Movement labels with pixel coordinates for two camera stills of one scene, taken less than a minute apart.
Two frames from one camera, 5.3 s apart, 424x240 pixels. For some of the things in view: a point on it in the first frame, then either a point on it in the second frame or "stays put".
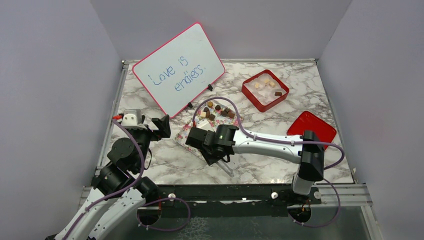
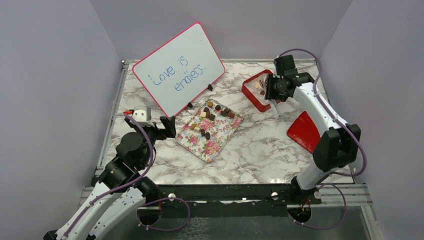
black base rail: (273, 195) stays put
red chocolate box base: (264, 90) stays put
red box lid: (308, 122) stays put
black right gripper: (210, 159) → (270, 94)
